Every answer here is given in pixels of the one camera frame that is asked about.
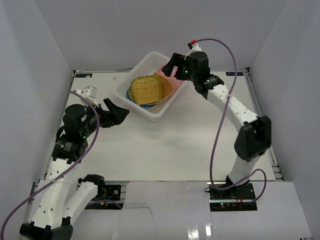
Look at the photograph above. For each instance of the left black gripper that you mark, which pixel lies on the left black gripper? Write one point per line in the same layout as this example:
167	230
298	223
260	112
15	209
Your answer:
107	116

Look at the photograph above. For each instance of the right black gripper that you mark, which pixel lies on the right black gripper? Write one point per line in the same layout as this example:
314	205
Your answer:
176	60

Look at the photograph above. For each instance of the pink round plate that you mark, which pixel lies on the pink round plate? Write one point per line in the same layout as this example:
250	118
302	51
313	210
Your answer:
175	82

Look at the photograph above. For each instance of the orange woven fan plate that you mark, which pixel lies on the orange woven fan plate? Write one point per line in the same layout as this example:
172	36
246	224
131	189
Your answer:
167	88

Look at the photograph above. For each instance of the yellow green-rimmed bamboo plate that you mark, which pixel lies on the yellow green-rimmed bamboo plate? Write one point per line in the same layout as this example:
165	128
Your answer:
145	90

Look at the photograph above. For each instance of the cream round plate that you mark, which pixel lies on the cream round plate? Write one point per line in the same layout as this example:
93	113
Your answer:
153	107

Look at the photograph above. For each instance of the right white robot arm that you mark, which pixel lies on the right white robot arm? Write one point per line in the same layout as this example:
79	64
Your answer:
253	131

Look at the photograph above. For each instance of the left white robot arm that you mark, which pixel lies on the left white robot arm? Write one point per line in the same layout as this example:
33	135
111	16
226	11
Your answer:
56	214

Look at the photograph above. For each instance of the white plastic bin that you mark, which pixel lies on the white plastic bin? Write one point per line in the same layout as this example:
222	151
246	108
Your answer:
147	66

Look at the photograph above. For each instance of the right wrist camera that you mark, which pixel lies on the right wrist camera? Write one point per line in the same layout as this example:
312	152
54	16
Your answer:
193	47

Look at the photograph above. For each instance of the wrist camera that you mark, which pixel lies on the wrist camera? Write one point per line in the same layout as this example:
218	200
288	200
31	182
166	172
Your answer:
88	93
193	47

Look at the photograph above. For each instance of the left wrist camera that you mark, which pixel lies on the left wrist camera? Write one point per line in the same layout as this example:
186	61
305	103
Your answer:
88	93

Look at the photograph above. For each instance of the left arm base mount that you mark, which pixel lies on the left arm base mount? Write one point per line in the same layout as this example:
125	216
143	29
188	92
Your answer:
112	199

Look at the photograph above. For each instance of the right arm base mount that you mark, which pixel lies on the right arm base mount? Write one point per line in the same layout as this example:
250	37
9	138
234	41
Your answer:
232	200

